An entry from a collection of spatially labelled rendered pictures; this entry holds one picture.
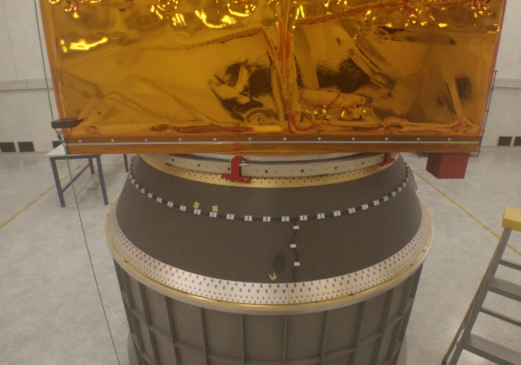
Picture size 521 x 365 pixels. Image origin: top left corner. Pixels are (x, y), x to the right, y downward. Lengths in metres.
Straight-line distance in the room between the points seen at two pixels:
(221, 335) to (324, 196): 0.82
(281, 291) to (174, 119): 0.86
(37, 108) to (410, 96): 7.65
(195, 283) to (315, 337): 0.62
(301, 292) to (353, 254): 0.30
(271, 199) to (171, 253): 0.55
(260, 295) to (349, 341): 0.59
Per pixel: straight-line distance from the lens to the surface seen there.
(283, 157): 1.42
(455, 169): 1.83
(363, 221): 1.61
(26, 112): 8.46
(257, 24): 1.35
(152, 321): 1.99
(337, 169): 1.48
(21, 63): 8.30
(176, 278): 1.59
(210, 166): 1.46
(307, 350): 1.76
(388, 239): 1.73
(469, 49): 1.62
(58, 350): 3.21
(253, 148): 1.46
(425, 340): 3.16
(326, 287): 1.52
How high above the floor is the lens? 2.19
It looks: 21 degrees down
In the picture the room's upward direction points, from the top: straight up
